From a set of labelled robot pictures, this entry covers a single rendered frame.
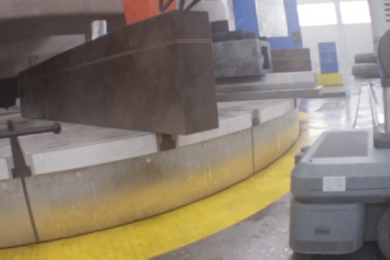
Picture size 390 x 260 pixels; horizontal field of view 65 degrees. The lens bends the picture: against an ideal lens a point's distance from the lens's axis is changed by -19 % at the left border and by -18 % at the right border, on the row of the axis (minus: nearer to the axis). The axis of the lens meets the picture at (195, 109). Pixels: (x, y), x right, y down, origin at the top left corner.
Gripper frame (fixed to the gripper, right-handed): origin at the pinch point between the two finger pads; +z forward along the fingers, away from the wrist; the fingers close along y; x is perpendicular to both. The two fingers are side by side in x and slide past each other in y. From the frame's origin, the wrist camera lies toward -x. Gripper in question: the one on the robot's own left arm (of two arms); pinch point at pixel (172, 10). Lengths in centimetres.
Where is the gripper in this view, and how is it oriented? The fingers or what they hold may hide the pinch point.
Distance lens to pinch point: 95.6
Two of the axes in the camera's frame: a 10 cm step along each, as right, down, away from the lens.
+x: 8.0, 4.7, -3.8
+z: -3.6, 8.8, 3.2
